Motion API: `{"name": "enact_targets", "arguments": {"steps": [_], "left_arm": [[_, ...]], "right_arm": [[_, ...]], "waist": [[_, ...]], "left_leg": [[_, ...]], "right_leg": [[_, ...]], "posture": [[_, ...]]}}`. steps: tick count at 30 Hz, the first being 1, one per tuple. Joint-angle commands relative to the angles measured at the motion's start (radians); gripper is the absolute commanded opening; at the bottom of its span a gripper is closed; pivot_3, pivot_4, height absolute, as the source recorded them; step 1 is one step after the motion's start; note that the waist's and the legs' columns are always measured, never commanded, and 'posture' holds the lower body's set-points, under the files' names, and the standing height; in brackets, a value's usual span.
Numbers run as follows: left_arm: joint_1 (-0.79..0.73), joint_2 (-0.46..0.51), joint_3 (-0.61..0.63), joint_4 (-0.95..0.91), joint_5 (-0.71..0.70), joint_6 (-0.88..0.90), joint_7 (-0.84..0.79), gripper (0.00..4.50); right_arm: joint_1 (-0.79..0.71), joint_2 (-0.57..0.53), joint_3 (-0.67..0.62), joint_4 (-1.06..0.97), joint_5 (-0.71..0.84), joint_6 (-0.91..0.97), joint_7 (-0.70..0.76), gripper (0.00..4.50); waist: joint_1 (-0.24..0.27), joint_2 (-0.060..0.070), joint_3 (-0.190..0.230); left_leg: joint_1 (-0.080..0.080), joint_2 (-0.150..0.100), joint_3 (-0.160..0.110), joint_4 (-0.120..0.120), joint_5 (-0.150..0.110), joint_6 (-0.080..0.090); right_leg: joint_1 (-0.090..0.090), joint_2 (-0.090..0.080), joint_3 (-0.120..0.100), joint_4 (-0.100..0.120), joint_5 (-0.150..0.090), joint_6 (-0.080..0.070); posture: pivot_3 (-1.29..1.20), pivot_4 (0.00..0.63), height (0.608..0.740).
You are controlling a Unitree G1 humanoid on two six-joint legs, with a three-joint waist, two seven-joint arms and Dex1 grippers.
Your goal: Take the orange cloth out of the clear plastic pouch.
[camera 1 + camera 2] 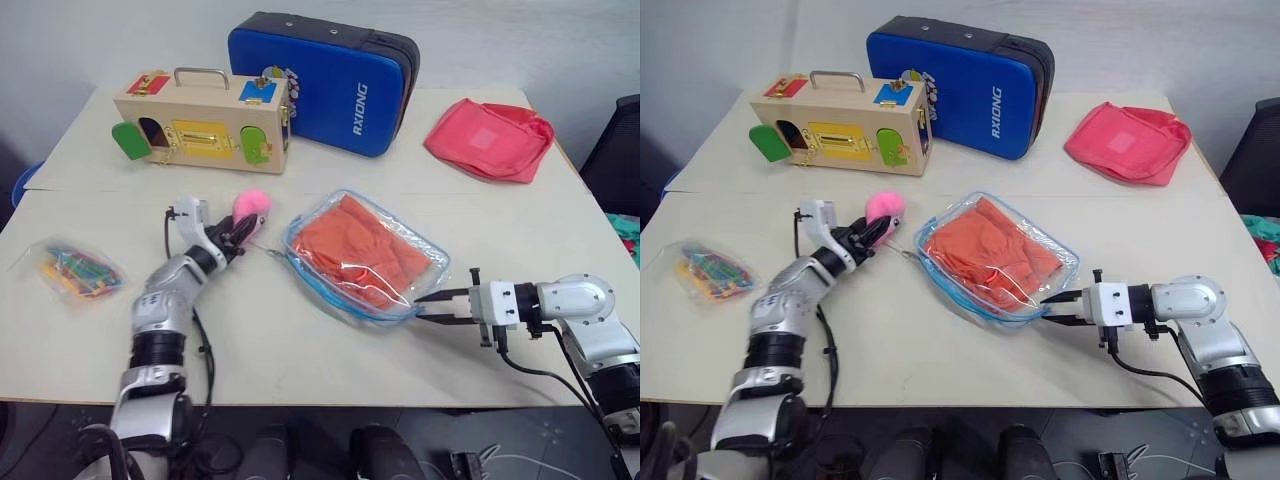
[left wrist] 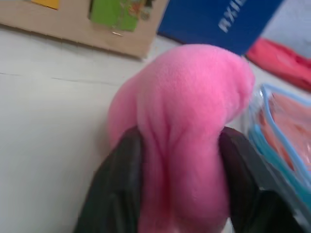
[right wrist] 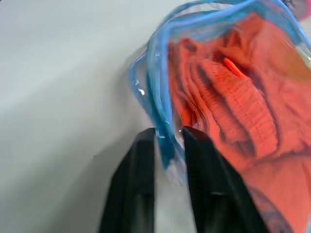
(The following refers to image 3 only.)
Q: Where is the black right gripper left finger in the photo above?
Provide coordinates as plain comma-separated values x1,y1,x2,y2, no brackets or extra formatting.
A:
98,128,156,233

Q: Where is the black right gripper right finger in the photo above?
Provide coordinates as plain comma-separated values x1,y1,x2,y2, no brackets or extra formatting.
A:
181,126,269,233

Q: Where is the clear pouch with blue zipper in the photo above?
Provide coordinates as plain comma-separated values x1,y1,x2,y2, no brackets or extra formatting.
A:
127,0,311,233

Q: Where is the orange knitted cloth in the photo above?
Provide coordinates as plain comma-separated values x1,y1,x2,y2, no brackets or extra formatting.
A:
168,13,311,233

